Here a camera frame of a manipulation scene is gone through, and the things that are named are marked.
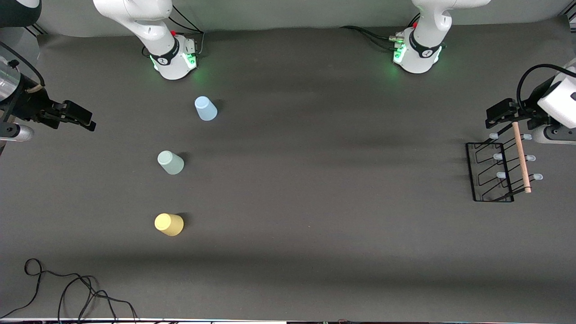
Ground black arm base cables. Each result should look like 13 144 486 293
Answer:
170 4 206 57
339 13 408 51

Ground black wire cup holder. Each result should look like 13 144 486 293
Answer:
466 121 544 203

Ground loose black cable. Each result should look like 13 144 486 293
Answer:
0 258 140 324

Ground light blue plastic cup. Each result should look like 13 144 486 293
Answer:
194 96 218 122

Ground black left arm base cables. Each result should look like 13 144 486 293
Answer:
339 13 408 51

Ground black right arm base cables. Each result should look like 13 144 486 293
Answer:
170 4 206 57

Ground black left arm wrist cable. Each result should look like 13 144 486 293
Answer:
516 63 571 109

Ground yellow plastic cup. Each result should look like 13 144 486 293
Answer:
154 213 185 237

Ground dark grey table mat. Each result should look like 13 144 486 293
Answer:
0 16 576 322

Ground pale green plastic cup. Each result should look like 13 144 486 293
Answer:
157 150 185 176

